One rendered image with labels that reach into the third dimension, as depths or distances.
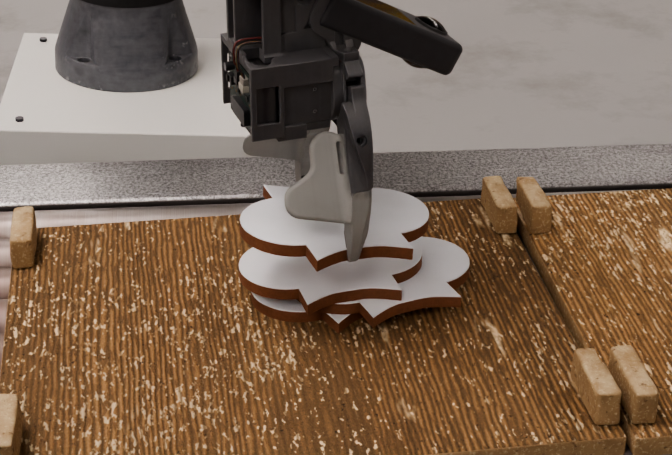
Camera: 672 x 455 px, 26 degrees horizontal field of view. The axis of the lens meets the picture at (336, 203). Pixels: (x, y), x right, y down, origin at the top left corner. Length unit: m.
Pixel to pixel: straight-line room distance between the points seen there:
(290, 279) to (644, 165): 0.44
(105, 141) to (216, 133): 0.11
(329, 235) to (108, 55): 0.54
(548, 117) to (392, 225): 2.73
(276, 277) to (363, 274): 0.06
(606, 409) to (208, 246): 0.37
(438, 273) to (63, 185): 0.40
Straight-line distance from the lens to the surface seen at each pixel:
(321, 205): 0.98
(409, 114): 3.75
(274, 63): 0.96
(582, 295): 1.13
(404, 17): 1.01
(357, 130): 0.97
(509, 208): 1.19
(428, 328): 1.07
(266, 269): 1.09
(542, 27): 4.38
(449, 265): 1.11
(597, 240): 1.21
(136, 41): 1.50
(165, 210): 1.28
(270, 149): 1.07
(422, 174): 1.35
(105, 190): 1.33
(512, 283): 1.13
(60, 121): 1.45
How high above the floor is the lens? 1.51
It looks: 27 degrees down
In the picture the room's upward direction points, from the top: straight up
